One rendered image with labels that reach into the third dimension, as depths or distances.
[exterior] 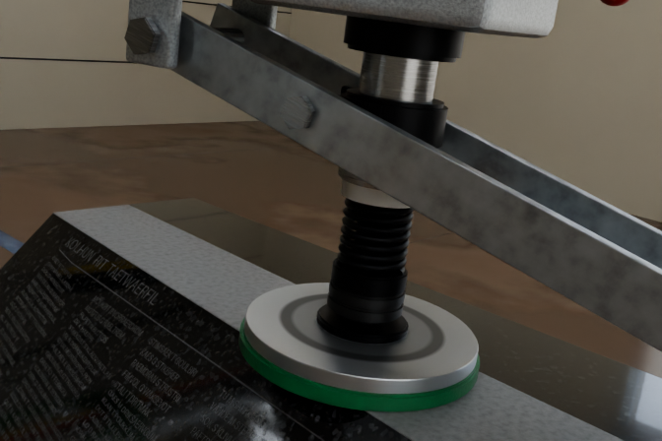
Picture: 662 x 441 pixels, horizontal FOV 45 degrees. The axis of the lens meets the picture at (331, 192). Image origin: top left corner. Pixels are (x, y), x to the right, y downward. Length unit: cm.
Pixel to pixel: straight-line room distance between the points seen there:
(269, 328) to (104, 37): 561
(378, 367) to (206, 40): 31
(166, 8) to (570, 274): 39
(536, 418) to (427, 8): 35
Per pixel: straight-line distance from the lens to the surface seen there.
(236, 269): 92
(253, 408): 71
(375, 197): 67
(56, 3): 603
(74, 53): 613
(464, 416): 67
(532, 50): 604
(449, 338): 74
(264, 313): 73
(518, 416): 69
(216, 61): 70
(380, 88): 66
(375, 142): 63
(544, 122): 599
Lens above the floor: 113
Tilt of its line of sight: 13 degrees down
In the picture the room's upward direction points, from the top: 7 degrees clockwise
